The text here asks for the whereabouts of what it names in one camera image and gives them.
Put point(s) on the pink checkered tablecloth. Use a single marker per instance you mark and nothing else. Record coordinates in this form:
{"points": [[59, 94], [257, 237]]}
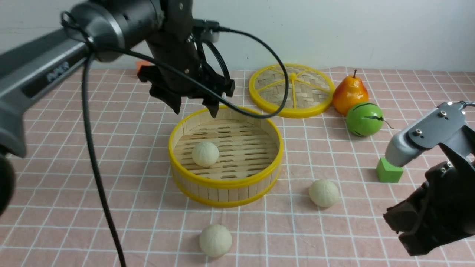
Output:
{"points": [[55, 218]]}

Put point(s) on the yellow bamboo steamer tray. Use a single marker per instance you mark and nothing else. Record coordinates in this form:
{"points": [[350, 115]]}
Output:
{"points": [[249, 163]]}

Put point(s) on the yellow bamboo steamer lid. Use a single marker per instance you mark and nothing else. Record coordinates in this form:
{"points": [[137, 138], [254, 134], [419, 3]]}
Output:
{"points": [[309, 93]]}

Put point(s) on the white bun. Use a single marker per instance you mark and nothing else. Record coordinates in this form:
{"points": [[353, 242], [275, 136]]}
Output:
{"points": [[324, 193], [205, 154], [215, 240]]}

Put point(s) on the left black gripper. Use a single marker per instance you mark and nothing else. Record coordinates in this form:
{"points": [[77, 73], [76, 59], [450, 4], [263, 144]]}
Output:
{"points": [[186, 44]]}

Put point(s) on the green cube block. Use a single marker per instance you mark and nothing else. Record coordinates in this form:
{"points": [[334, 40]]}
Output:
{"points": [[387, 173]]}

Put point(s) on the green toy watermelon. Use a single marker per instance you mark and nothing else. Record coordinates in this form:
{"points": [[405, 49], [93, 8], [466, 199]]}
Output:
{"points": [[365, 119]]}

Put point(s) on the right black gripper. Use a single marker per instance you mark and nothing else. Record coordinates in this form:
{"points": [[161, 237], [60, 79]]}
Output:
{"points": [[441, 210]]}

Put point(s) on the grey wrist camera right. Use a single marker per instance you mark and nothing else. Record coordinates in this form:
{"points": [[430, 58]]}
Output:
{"points": [[443, 126]]}

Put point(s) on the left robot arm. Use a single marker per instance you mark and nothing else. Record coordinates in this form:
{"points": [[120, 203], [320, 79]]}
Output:
{"points": [[30, 71]]}

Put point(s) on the orange cube block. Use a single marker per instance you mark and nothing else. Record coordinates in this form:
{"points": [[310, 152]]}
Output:
{"points": [[140, 64]]}

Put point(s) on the orange toy pear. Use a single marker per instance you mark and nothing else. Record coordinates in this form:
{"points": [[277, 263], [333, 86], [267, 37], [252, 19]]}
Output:
{"points": [[348, 93]]}

